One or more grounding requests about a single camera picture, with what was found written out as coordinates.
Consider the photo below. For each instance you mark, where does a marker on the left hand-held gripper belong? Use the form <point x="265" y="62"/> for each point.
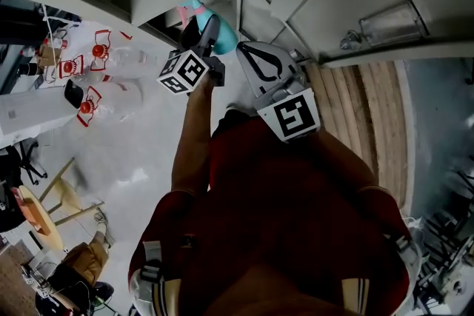
<point x="185" y="72"/>

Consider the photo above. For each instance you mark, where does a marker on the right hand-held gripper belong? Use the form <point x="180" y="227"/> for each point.
<point x="296" y="114"/>

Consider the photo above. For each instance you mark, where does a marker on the teal spray bottle pink trigger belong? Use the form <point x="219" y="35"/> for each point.
<point x="224" y="39"/>

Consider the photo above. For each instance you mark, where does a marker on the person's right forearm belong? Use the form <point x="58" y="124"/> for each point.
<point x="340" y="159"/>

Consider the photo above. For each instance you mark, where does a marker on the person's left forearm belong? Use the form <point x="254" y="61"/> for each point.
<point x="192" y="144"/>

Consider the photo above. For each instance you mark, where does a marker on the person's black trouser leg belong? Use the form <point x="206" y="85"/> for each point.
<point x="233" y="124"/>

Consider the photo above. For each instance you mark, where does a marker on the metal door latch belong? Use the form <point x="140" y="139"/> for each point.
<point x="350" y="40"/>

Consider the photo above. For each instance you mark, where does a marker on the wooden plank platform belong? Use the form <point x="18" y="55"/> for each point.
<point x="355" y="122"/>

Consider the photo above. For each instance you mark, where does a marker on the clear water jug red cap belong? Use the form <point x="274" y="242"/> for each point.
<point x="86" y="106"/>
<point x="68" y="66"/>
<point x="99" y="51"/>

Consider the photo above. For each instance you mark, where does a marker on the person's red shirt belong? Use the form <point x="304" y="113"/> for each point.
<point x="277" y="196"/>

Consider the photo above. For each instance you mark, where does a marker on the clear plastic label holder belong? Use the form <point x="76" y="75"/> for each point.
<point x="392" y="24"/>

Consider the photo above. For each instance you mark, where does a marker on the black rounded device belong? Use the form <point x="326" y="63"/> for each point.
<point x="73" y="93"/>

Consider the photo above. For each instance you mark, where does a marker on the small brown cardboard box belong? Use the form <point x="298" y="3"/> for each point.
<point x="49" y="55"/>

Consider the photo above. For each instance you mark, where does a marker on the black thermos bottle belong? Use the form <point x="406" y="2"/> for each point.
<point x="29" y="69"/>

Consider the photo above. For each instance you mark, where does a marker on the wooden stool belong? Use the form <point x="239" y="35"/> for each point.
<point x="68" y="192"/>

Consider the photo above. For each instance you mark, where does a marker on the black office chair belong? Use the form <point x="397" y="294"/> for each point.
<point x="26" y="163"/>

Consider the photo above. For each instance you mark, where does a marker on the person's face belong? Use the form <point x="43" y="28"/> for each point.
<point x="281" y="298"/>

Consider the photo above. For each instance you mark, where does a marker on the black metal rack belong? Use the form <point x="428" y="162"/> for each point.
<point x="448" y="233"/>

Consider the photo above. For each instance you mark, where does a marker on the orange box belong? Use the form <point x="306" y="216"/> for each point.
<point x="31" y="211"/>

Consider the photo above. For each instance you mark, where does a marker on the round wooden table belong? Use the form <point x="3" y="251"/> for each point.
<point x="52" y="237"/>

